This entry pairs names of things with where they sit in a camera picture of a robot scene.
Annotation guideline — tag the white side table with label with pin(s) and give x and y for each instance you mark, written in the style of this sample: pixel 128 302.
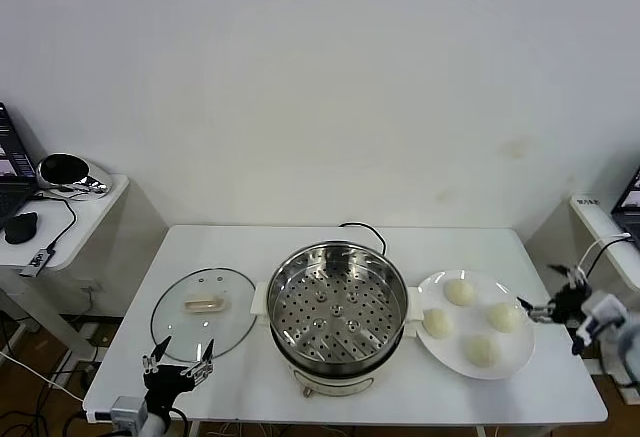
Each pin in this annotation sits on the white side table with label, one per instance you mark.
pixel 597 229

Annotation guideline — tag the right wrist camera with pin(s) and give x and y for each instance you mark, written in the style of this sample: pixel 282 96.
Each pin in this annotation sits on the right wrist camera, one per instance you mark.
pixel 602 314

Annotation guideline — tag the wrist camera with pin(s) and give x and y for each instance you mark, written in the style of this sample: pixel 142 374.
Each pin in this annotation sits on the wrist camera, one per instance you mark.
pixel 127 409
pixel 602 314

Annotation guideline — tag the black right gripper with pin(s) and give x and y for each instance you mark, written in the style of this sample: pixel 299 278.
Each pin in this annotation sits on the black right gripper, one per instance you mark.
pixel 567 303

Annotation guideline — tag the white side table with mouse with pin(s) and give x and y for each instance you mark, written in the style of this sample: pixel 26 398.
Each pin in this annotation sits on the white side table with mouse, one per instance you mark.
pixel 50 222

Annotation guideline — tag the stainless steel steamer basket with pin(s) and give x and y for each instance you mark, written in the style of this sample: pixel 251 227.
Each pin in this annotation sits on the stainless steel steamer basket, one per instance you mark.
pixel 380 307

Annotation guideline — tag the white steamed baozi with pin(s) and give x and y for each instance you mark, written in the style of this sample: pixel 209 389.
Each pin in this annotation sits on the white steamed baozi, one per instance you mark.
pixel 504 317
pixel 437 323
pixel 460 291
pixel 482 350

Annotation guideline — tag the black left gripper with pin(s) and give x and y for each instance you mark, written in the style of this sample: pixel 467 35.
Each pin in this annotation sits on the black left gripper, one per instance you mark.
pixel 167 381

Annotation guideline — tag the white round plate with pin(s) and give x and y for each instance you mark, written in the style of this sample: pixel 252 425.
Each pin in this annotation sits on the white round plate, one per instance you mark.
pixel 511 354

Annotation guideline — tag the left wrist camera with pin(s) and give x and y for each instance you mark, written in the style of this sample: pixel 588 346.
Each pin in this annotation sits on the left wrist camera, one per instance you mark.
pixel 127 409

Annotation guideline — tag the black laptop with lit screen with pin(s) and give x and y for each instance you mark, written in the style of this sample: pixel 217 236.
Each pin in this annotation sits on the black laptop with lit screen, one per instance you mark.
pixel 10 157

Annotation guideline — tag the black computer mouse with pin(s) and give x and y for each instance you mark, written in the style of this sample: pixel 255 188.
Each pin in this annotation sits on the black computer mouse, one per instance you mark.
pixel 20 227

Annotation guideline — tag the white printed label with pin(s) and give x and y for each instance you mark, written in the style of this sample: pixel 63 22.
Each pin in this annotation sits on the white printed label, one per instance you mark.
pixel 587 202

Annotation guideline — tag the black laptop with purple screen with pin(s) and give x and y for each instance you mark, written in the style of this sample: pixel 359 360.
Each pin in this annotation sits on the black laptop with purple screen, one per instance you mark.
pixel 631 202

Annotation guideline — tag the grey usb hub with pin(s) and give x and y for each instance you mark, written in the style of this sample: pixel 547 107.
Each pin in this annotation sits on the grey usb hub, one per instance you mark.
pixel 36 262

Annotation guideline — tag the round glass pot lid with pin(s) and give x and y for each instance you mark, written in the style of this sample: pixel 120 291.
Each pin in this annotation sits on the round glass pot lid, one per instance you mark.
pixel 220 327

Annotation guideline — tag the shiny chrome rounded device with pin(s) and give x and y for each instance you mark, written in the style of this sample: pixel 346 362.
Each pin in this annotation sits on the shiny chrome rounded device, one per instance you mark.
pixel 60 169

